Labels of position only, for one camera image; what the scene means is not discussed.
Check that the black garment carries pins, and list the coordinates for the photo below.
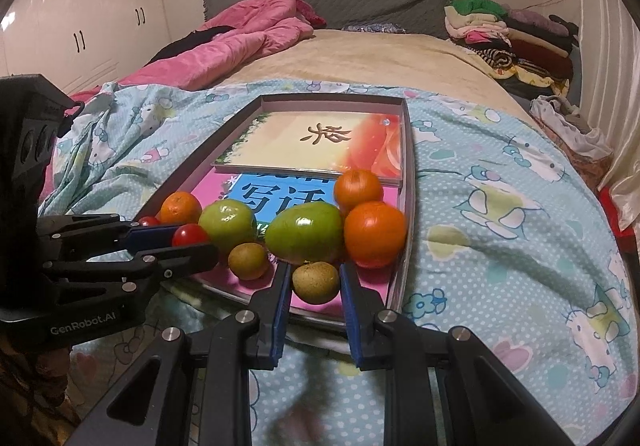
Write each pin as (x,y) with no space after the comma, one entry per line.
(185,43)

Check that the red bag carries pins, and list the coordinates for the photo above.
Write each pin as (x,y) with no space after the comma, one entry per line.
(612,208)

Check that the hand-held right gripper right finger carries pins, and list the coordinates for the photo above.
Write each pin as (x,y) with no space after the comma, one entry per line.
(352,321)

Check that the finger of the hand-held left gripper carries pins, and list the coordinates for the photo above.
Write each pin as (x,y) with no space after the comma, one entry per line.
(190,258)
(150,236)

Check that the beige bed sheet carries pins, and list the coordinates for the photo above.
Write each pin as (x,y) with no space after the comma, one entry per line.
(390,61)

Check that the pink quilt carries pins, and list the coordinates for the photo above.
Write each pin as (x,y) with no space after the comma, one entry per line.
(240,36)

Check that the shallow cardboard box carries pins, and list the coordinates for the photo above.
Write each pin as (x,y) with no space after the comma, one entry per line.
(408,166)

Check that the pile of folded clothes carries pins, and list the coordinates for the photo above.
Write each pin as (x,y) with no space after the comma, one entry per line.
(515,41)

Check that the blue cartoon print blanket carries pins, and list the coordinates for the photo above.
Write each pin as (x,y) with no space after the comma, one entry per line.
(500,226)

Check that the white curtain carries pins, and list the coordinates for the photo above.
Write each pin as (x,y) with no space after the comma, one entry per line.
(610,76)

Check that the small brown-green kiwi berry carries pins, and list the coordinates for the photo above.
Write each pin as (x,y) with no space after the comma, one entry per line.
(315,282)
(248,261)

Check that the large green fruit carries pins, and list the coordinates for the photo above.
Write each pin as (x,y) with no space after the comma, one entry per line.
(303,233)

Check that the white wardrobe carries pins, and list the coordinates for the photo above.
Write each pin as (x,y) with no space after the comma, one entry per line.
(75,16)

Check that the orange tangerine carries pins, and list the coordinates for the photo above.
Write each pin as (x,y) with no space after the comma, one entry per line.
(375,234)
(179,208)
(358,187)

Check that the pink book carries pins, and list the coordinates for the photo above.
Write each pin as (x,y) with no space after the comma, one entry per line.
(372,286)

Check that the cream and orange book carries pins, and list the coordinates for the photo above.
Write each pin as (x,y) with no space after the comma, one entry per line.
(280,136)

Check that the small green fruit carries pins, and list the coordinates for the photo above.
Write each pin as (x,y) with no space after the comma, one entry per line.
(227,226)

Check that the red cherry tomato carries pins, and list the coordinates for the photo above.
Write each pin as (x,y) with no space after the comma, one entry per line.
(190,234)
(148,221)

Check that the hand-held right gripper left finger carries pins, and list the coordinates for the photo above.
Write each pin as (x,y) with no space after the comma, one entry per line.
(280,311)

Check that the white and pink laundry heap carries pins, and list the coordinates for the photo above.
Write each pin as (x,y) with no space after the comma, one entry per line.
(570,126)

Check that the dark patterned pillow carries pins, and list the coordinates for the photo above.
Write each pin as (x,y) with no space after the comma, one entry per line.
(375,28)

